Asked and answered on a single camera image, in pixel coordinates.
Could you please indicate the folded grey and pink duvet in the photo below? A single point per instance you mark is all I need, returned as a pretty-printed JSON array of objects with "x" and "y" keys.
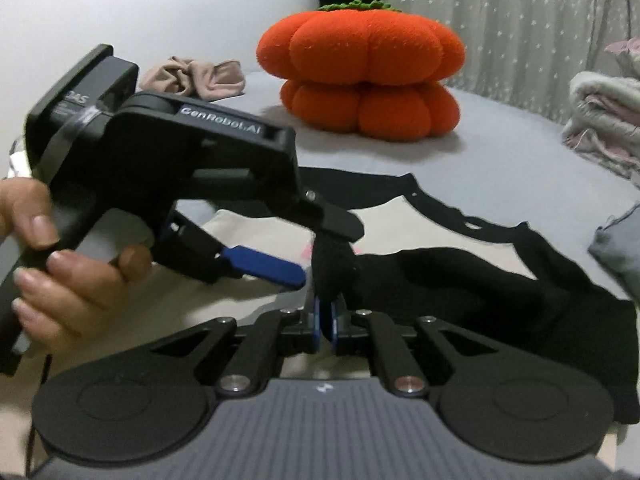
[{"x": 605, "y": 120}]

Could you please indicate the purple pillow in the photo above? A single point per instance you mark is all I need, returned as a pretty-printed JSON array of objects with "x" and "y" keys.
[{"x": 625, "y": 47}]

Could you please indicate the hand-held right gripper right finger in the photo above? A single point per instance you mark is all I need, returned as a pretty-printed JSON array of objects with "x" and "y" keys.
[{"x": 334, "y": 322}]

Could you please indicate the pink crumpled cloth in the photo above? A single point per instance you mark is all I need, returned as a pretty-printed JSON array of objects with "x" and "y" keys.
[{"x": 200, "y": 77}]

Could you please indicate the person's left hand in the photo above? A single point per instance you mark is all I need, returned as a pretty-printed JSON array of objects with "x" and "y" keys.
[{"x": 65, "y": 290}]

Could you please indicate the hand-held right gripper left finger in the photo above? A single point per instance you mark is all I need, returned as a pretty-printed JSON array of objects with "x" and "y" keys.
[{"x": 315, "y": 322}]

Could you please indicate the grey folded cloth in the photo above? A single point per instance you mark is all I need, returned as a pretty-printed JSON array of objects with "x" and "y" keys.
[{"x": 617, "y": 255}]

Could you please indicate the black and cream shirt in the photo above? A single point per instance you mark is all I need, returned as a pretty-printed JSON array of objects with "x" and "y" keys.
[{"x": 450, "y": 280}]

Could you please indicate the orange pumpkin cushion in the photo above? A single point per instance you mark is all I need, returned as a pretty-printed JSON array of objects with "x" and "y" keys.
[{"x": 365, "y": 60}]

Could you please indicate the grey star-print curtain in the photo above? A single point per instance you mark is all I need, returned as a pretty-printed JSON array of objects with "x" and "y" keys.
[{"x": 525, "y": 20}]

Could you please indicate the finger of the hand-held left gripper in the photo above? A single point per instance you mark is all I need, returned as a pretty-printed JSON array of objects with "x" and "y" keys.
[
  {"x": 265, "y": 264},
  {"x": 335, "y": 222}
]

